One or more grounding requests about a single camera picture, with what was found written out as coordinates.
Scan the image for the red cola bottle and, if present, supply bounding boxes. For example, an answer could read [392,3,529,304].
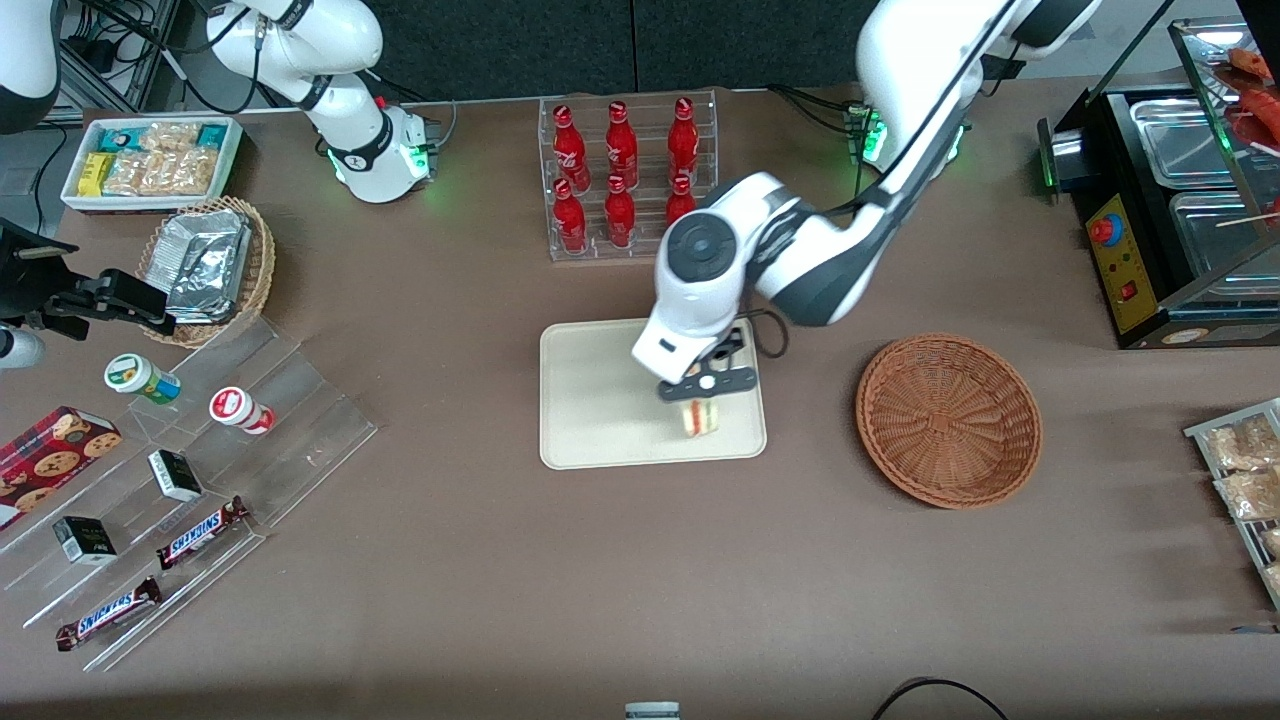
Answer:
[552,104,591,193]
[668,97,700,186]
[605,101,639,189]
[553,179,588,253]
[604,175,637,248]
[665,175,701,227]

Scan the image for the black looped cable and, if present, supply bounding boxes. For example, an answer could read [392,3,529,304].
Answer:
[870,678,1011,720]

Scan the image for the red chocolate cookie box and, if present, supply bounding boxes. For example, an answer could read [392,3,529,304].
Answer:
[0,405,123,531]

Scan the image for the black glass food warmer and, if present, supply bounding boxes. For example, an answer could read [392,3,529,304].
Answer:
[1035,15,1280,351]

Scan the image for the red sausages in warmer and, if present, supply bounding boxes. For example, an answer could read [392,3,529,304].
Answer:
[1225,45,1280,151]

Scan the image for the brown round wicker basket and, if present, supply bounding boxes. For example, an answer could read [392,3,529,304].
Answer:
[855,333,1043,511]

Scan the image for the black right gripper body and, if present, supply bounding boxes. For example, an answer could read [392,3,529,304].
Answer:
[0,220,103,341]

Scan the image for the aluminium frame with cables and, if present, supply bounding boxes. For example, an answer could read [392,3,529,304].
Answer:
[58,0,216,113]

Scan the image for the cream plastic tray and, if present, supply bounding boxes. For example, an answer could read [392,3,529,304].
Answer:
[540,318,768,471]

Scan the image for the white rectangular snack container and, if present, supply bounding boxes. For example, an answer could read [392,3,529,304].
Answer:
[60,117,244,216]

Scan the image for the clear rice cracker bag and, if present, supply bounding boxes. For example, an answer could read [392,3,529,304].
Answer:
[140,122,202,154]
[103,150,218,197]

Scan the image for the brown Snickers bar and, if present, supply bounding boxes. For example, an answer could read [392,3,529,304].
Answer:
[155,496,251,571]
[55,577,163,652]

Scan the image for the light tan wicker basket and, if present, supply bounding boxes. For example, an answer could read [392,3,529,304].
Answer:
[135,195,277,349]

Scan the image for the green lid white cup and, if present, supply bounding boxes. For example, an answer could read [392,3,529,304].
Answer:
[104,353,183,405]

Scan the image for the small black box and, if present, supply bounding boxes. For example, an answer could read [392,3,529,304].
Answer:
[148,449,204,503]
[52,516,118,566]

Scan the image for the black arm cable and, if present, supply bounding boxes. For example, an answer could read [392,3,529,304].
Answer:
[740,0,1031,361]

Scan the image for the red lid white cup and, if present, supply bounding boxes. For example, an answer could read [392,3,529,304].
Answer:
[209,386,275,435]

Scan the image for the silver foil packet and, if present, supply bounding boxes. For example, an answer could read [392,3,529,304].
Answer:
[160,245,248,324]
[163,210,252,259]

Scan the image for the steel warmer pan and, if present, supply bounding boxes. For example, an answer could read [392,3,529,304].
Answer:
[1130,97,1243,190]
[1168,190,1280,279]

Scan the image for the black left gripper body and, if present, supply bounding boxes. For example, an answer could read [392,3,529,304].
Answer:
[685,325,751,383]

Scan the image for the black base cable bundle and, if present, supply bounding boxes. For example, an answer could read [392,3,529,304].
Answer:
[768,85,863,138]

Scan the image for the clear acrylic stepped stand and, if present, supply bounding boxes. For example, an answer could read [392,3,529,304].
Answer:
[0,315,379,673]

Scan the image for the clear acrylic bottle rack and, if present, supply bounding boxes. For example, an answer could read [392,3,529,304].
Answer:
[538,90,719,263]

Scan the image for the grey metal snack rack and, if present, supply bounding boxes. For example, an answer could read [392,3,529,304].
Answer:
[1185,398,1280,611]

